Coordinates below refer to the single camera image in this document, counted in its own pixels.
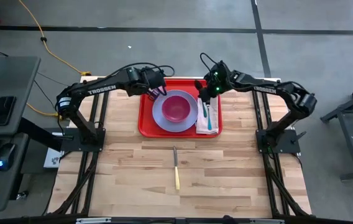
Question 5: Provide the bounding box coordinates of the yellow cord with plug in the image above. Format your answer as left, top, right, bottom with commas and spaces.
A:
25, 102, 68, 120

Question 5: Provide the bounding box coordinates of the black front rail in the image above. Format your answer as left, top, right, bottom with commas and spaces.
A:
0, 213, 353, 224

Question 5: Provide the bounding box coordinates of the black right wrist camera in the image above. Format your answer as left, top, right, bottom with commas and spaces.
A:
209, 61, 227, 80

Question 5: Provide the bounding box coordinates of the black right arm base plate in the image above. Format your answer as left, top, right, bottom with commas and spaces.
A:
255, 128, 301, 154

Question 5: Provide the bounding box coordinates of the grey side desk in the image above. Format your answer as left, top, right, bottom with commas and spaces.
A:
0, 55, 42, 213

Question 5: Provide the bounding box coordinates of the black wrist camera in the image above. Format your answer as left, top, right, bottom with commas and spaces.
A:
147, 67, 167, 88
209, 61, 227, 80

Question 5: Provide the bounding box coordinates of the fork with teal handle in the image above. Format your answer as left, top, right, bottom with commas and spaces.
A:
206, 104, 213, 131

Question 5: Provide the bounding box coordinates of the magenta plastic bowl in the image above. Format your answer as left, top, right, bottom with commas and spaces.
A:
161, 95, 192, 123

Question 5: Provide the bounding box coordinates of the yellow cable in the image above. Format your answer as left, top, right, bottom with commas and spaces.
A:
17, 0, 93, 77

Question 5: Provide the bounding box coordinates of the cream oblong object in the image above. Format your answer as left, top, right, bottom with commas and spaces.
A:
172, 146, 181, 191

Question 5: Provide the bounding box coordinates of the black computer mouse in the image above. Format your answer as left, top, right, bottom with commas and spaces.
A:
0, 142, 17, 172

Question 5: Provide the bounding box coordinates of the pink plastic cup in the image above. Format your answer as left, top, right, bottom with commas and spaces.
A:
149, 88, 165, 101

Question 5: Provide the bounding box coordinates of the lavender plastic plate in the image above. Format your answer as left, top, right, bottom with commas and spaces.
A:
152, 90, 199, 133

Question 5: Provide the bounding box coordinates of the red plastic tray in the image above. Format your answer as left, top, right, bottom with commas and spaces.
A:
137, 78, 224, 139

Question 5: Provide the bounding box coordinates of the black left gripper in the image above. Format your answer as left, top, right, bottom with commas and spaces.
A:
142, 83, 168, 101

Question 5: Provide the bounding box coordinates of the black aluminium table frame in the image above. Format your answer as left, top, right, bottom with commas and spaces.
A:
50, 74, 311, 218

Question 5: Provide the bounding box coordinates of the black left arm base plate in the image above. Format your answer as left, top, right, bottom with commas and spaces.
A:
58, 126, 106, 153

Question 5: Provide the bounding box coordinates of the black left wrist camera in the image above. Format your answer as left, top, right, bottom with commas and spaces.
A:
147, 67, 167, 88

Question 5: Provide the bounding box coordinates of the black smartphone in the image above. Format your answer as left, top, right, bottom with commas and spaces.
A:
0, 95, 17, 127

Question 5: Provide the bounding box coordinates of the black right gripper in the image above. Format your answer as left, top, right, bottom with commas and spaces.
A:
195, 79, 227, 118

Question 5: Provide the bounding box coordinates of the white printed box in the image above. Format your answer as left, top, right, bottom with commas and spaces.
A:
43, 147, 65, 169

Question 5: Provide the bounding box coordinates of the beige napkin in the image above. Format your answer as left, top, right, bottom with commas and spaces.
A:
195, 96, 220, 136

